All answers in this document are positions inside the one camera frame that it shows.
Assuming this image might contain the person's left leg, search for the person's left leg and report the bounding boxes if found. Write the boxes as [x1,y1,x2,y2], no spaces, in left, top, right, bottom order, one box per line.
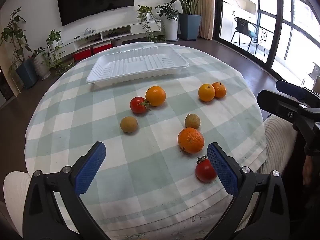
[3,172,34,240]

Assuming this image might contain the large rough tangerine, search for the large rough tangerine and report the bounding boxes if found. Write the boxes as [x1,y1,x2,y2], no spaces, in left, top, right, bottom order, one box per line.
[177,127,205,154]

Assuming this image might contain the person's right leg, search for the person's right leg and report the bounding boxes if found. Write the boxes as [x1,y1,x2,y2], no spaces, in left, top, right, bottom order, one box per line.
[240,116,298,232]

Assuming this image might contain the red tomato with long stem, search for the red tomato with long stem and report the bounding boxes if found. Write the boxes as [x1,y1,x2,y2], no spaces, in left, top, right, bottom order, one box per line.
[129,96,152,114]

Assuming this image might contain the small smooth orange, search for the small smooth orange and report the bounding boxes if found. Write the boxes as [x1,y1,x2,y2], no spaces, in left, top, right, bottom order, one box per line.
[198,83,216,102]

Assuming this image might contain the beige curtain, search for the beige curtain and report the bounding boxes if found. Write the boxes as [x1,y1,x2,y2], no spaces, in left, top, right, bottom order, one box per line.
[195,0,217,40]

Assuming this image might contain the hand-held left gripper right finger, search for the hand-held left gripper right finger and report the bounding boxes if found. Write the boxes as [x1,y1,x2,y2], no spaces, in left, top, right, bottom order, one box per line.
[204,142,290,240]

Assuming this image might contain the large-leaf plant in blue pot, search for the large-leaf plant in blue pot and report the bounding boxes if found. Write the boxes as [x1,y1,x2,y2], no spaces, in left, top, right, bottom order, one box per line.
[160,0,215,41]

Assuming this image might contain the white television cabinet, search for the white television cabinet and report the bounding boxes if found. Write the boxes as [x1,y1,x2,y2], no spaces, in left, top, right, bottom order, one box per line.
[51,20,162,55]

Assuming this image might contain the black metal balcony table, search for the black metal balcony table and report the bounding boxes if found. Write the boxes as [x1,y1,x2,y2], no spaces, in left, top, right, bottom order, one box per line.
[255,26,274,57]

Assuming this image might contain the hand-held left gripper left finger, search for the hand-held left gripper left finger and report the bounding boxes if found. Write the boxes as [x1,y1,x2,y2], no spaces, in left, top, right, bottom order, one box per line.
[22,141,110,240]

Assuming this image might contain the trailing vine plant on cabinet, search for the trailing vine plant on cabinet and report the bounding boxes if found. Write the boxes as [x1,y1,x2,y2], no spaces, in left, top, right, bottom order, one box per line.
[136,5,165,43]

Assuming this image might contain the large smooth orange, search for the large smooth orange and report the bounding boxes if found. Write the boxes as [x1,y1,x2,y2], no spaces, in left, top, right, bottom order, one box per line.
[145,86,167,107]

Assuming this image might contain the red tomato with short stem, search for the red tomato with short stem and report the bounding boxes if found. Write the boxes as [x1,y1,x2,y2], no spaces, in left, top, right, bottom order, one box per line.
[195,155,217,183]

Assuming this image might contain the black sliding door frame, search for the black sliding door frame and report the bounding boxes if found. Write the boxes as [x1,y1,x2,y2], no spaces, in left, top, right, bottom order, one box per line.
[214,0,320,82]

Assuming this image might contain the person's leg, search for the person's leg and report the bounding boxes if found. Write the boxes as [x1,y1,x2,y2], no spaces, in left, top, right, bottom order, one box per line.
[3,172,34,240]
[240,116,298,232]

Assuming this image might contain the black metal balcony chair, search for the black metal balcony chair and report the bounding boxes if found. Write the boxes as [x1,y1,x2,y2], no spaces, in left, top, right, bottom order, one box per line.
[230,17,260,53]
[301,61,320,88]

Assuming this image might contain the round brown fruit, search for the round brown fruit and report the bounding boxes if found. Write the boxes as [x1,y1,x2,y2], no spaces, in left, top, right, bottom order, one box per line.
[120,116,138,133]
[185,114,201,129]

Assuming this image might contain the white plastic tray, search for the white plastic tray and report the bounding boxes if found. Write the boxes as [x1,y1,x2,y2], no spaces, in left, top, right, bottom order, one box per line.
[86,45,190,85]

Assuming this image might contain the black wall television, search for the black wall television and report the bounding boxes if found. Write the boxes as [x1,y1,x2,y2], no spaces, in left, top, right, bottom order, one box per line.
[56,0,134,27]

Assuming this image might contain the small tangerine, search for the small tangerine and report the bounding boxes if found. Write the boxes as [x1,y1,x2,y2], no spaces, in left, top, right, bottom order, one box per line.
[212,82,227,99]

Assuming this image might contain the plant in white ribbed pot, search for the plant in white ribbed pot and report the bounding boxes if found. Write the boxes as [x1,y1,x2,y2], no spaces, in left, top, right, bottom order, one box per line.
[32,47,52,80]

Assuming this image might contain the bushy plant in white pot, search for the bushy plant in white pot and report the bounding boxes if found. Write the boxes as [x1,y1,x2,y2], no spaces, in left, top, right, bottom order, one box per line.
[155,3,179,42]

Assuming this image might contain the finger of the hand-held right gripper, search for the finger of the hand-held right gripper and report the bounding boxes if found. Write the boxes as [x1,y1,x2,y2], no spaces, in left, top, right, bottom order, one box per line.
[276,79,320,107]
[257,90,307,124]

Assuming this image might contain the white balcony cabinets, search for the white balcony cabinets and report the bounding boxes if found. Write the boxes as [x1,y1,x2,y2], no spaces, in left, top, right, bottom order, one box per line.
[222,0,258,43]

